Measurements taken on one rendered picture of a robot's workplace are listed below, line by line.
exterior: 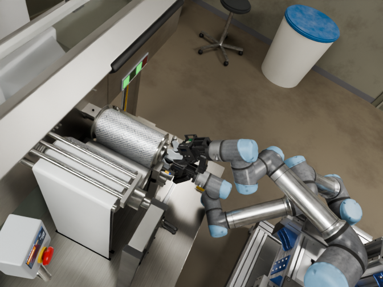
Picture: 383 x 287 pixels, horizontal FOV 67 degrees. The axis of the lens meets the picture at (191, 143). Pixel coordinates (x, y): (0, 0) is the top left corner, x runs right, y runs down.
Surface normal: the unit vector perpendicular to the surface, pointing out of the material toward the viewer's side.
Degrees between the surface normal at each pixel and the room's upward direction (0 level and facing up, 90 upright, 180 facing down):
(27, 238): 0
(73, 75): 50
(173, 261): 0
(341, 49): 90
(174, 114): 0
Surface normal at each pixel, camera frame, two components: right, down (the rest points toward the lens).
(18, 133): 0.83, -0.02
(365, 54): -0.50, 0.63
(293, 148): 0.23, -0.55
